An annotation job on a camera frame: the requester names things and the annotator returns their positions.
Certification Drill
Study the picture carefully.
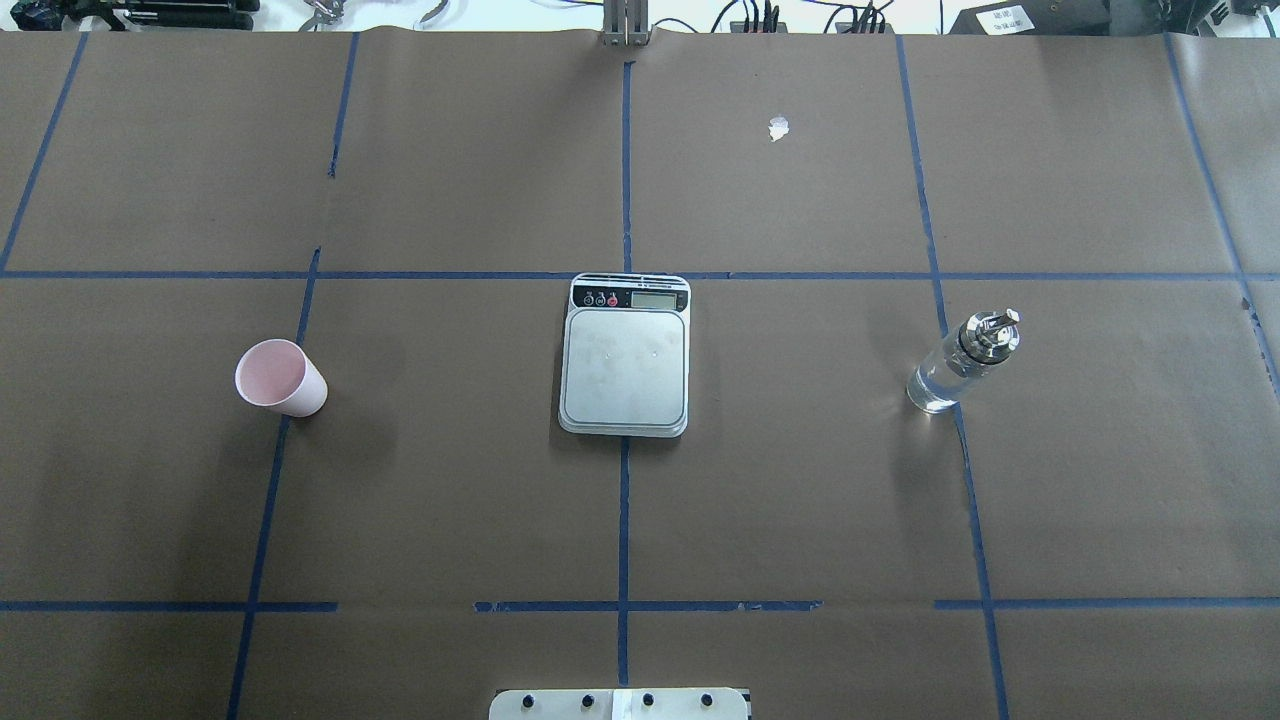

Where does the pink plastic cup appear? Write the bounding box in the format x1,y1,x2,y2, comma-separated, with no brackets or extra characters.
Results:
234,340,329,418

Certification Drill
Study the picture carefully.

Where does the grey kitchen scale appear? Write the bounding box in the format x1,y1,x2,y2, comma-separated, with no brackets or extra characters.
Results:
558,273,691,439

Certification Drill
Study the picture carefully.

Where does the aluminium frame post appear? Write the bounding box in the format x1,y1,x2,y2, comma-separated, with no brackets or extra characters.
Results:
602,0,652,47

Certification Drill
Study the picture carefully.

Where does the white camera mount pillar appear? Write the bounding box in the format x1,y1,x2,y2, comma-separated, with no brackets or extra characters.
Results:
488,687,753,719

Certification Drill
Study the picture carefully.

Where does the black folded tripod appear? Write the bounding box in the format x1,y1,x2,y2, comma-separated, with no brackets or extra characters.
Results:
3,1,260,31

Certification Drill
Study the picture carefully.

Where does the black box with label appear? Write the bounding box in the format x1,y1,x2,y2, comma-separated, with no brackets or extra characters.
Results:
946,1,1111,37

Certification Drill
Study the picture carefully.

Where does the clear glass sauce bottle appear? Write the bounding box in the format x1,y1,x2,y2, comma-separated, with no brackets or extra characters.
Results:
905,307,1021,414

